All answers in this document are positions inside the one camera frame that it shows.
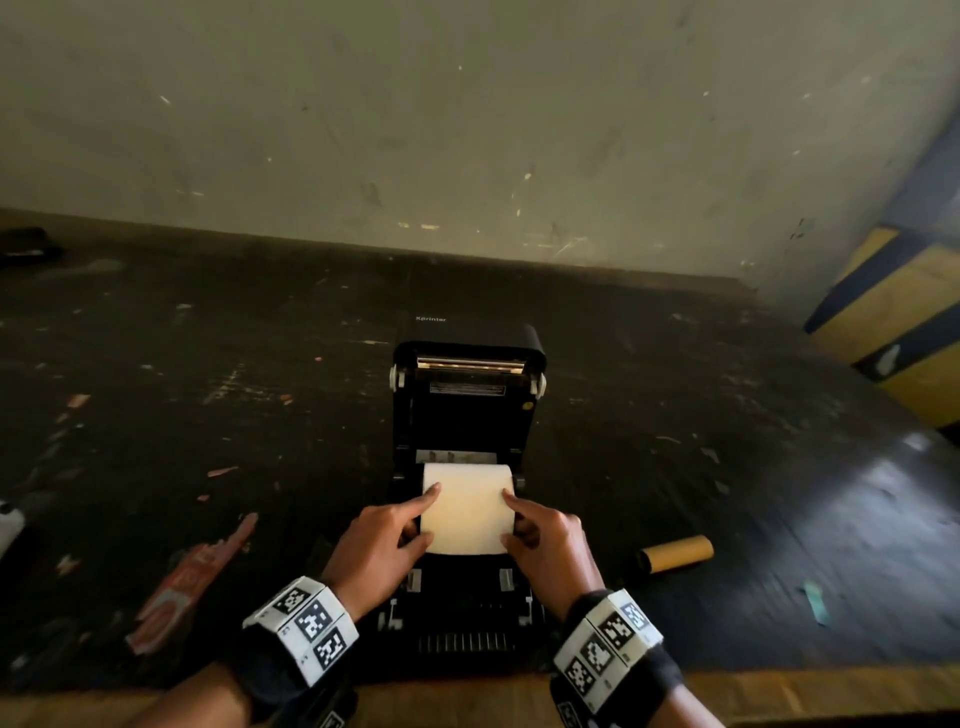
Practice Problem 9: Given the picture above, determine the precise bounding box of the person's left hand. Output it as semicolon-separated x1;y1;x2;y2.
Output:
321;482;444;622

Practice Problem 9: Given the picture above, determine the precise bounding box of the person's right hand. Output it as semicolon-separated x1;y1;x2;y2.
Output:
501;489;606;622

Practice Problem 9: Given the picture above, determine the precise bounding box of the white paper roll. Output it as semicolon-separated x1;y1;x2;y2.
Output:
419;462;518;557

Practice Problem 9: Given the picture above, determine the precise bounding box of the person's left forearm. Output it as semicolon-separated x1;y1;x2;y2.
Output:
126;663;253;728

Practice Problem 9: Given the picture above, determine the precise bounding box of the person's right forearm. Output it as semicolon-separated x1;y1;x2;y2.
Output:
649;684;726;728

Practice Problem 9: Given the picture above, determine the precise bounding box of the right wrist marker tracker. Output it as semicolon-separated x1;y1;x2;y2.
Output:
552;588;666;716

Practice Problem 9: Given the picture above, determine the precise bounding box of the wrist marker tracker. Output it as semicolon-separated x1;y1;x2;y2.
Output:
552;588;666;716
241;575;360;688

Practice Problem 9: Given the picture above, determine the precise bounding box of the left wrist marker tracker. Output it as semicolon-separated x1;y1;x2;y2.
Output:
241;575;360;688

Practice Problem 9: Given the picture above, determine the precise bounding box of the black label printer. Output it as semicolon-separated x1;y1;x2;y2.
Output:
377;322;549;665

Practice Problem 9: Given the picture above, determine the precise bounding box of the brown cardboard tube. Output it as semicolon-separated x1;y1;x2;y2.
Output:
637;534;715;576

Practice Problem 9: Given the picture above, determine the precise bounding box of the red torn paper strip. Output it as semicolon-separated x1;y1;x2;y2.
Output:
125;512;261;657

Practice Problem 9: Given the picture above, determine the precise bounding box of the teal paper scrap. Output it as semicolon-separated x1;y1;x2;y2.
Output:
801;580;833;628

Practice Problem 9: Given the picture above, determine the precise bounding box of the white object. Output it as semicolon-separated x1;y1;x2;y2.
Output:
0;501;28;561

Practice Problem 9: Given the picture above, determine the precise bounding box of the yellow and blue striped block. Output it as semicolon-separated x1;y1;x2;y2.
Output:
803;225;960;429

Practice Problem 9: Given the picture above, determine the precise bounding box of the black left wrist strap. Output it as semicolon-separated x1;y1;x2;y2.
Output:
231;621;361;728

